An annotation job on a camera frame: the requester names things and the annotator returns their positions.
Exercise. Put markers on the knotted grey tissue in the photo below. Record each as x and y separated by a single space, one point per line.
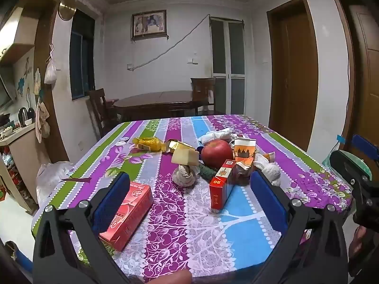
185 177

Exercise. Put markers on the large white plastic bag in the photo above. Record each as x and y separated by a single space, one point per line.
51 177

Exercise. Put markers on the dark wooden dining table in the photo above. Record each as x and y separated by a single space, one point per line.
154 99

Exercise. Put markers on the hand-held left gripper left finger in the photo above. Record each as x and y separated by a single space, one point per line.
114 201

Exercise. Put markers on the person's right hand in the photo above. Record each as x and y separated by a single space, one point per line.
359 242

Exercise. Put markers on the orange white snack bag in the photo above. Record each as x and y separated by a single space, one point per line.
244 151

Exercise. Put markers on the hanging white plastic bag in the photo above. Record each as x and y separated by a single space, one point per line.
50 71

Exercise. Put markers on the wooden wall shelf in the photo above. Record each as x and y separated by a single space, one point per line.
23 35

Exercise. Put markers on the framed wall picture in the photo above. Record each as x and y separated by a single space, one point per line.
149 23

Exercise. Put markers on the blue tape strip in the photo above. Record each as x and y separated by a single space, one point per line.
340 139

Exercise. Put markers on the frosted glass double door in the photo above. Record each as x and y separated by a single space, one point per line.
228 65

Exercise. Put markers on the person's left hand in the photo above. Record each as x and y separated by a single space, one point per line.
176 278

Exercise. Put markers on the white light switch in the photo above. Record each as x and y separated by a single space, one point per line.
192 61

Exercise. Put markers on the red carton box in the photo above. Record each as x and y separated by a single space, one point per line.
130 210

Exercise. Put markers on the purple striped floral tablecloth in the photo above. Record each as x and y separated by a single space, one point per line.
177 213

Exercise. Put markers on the plain brown wooden door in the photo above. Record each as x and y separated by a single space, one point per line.
296 80

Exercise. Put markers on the dark window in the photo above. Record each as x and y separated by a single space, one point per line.
81 59

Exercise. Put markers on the beige sponge piece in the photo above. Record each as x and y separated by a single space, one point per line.
185 156

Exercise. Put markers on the yellow snack wrapper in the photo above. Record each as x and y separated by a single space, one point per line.
149 144

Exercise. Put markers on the white bottle cap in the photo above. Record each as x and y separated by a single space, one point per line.
120 143
123 138

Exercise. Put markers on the red apple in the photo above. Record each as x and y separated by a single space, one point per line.
217 153

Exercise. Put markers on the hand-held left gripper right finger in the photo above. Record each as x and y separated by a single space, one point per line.
268 201

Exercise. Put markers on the black kettle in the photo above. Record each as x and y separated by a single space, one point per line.
23 117

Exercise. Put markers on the dark wooden chair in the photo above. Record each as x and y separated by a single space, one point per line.
202 87
97 106

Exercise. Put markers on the green lined trash bin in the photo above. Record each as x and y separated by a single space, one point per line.
325 162

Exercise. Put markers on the red cigarette pack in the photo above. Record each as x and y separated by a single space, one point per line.
220 189

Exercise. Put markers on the crumpled white tissue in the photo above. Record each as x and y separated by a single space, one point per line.
217 134
271 171

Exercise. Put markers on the round gold wall plate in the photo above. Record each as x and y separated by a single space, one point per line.
67 7

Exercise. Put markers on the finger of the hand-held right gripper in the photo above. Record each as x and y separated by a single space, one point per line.
349 165
365 146

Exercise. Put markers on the green scouring pad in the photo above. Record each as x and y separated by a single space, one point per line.
208 172

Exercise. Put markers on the panelled brown wooden door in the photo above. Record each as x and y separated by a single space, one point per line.
367 80

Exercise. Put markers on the beige kitchen counter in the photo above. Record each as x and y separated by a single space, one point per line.
20 153

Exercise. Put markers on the gold foil wrapper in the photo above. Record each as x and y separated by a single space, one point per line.
177 145

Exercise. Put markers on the hanging beige cloth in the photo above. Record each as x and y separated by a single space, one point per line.
43 121

